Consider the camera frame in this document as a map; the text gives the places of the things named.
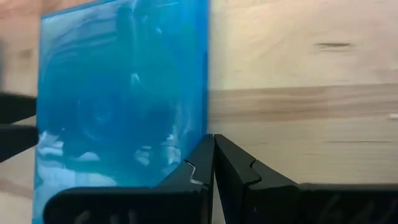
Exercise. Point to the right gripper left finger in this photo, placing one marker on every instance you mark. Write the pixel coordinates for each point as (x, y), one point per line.
(174, 199)

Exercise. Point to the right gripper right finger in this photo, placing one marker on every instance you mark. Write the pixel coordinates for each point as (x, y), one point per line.
(248, 193)

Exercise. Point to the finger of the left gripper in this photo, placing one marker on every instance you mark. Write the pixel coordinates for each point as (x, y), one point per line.
(15, 107)
(15, 141)

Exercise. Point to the blue plastic disc case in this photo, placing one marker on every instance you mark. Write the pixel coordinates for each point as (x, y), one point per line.
(124, 93)

